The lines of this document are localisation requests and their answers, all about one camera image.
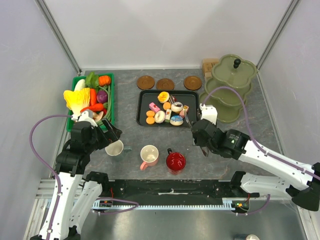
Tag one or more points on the green white cake slice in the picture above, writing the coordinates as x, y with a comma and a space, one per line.
168, 114

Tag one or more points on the red mug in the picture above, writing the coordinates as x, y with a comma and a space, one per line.
175, 162

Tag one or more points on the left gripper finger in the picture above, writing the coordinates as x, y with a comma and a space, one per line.
106, 142
112, 133

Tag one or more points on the beige toy mushroom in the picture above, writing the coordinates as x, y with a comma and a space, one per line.
97, 116

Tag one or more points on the yellow toy cabbage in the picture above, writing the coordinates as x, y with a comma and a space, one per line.
77, 100

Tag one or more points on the grey blue mug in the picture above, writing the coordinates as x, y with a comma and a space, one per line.
117, 150

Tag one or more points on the black baking tray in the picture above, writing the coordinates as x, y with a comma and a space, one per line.
186, 97

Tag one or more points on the middle brown saucer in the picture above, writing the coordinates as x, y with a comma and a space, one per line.
165, 84

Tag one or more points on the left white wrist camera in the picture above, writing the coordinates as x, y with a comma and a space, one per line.
86, 116

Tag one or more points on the upright orange toy carrot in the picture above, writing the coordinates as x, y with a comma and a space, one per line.
93, 97

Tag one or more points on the red toy pepper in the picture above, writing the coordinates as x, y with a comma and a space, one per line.
104, 111

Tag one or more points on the lying orange toy carrot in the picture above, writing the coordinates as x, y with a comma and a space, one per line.
94, 108

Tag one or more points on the pink mug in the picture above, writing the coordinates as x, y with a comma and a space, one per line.
149, 155

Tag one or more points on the green plastic crate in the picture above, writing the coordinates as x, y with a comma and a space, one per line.
92, 80

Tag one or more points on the yellow fruit tart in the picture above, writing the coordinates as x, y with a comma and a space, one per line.
163, 97

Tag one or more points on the orange toy pumpkin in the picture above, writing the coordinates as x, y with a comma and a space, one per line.
104, 80

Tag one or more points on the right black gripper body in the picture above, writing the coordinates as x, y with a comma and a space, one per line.
211, 147

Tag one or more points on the white chocolate donut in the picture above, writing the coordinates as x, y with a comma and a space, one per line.
177, 107

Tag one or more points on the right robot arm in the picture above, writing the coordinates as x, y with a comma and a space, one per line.
291, 179

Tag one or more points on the blue iced donut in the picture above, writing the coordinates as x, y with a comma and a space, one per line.
176, 120

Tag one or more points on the pink striped cake slice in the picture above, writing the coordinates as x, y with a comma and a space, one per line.
184, 111

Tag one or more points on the orange biscuit centre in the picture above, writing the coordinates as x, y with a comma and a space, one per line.
166, 105

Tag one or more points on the green three-tier stand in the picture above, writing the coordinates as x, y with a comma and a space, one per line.
234, 72

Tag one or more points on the purple toy onion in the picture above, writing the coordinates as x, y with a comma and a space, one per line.
102, 96

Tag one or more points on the metal tongs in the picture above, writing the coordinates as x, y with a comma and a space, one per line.
190, 123

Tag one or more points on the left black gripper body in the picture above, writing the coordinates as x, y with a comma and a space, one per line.
94, 143

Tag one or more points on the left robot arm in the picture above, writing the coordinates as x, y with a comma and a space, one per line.
66, 216

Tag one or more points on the brown cardboard boxes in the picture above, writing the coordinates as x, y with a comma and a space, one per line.
207, 65

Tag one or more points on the pink cake with cherry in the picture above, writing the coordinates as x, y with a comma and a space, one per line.
154, 107

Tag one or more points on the right brown saucer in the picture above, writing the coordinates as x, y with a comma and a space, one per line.
192, 83

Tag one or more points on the orange biscuit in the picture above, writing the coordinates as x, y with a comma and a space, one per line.
150, 113
150, 120
166, 105

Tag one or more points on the upper left orange biscuit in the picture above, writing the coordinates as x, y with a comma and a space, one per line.
150, 113

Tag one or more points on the lower left orange biscuit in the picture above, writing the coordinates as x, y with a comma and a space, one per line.
150, 120

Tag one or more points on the white pink sprinkle donut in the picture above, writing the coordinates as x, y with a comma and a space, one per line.
160, 117

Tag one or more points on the chocolate layer cake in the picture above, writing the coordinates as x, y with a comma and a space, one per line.
172, 99

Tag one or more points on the green toy beans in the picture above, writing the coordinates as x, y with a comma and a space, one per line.
107, 105

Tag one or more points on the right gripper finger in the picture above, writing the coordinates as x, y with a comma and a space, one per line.
199, 114
194, 141

